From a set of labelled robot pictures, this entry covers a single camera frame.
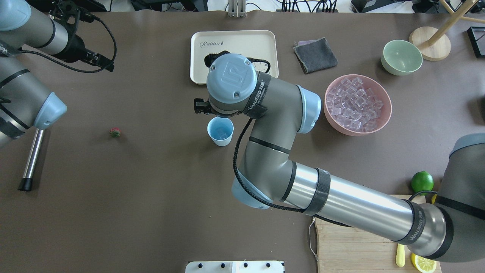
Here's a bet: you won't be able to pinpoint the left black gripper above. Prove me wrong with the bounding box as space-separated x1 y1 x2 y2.
50 0 114 72

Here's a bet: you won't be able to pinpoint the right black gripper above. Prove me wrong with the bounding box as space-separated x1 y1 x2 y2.
194 98 213 115

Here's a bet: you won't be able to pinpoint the red strawberry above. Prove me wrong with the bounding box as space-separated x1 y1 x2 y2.
109 127 121 138

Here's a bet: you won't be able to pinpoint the steel muddler black tip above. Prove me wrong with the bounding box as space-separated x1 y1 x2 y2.
17 129 45 192

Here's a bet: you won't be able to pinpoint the clear ice cubes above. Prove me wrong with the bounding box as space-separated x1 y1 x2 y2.
326 77 384 132

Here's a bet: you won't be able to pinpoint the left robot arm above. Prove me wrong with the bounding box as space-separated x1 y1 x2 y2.
0 0 114 147

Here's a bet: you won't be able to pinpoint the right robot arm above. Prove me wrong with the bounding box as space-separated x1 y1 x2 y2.
194 53 484 262

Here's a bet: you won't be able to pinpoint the light blue plastic cup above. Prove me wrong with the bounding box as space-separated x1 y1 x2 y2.
207 116 234 147

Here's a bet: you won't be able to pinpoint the wooden cup tree stand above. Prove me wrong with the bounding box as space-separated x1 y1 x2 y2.
409 0 484 61

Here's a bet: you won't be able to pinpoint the cream rabbit tray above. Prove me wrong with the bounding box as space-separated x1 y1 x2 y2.
189 30 279 85

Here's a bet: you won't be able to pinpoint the brown table mat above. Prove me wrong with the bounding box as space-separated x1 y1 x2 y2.
1 10 484 273

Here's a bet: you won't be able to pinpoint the grey folded cloth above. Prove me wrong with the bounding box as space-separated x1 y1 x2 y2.
293 37 338 74

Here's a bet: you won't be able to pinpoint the pink bowl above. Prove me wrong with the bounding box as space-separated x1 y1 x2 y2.
323 74 392 136

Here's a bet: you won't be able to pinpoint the wooden cutting board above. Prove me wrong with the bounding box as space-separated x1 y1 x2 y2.
309 219 419 273

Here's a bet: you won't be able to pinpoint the mint green bowl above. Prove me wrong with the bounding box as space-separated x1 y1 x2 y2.
381 40 423 76

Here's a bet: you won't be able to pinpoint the green lime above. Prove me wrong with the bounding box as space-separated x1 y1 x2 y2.
411 171 434 193

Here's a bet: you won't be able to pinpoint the yellow plastic knife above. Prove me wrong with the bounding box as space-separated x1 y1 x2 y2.
395 244 406 268

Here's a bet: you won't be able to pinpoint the lower lemon slice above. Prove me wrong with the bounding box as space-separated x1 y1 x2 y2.
411 253 438 273

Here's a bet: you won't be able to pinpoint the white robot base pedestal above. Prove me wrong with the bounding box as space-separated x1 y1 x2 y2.
185 260 286 273

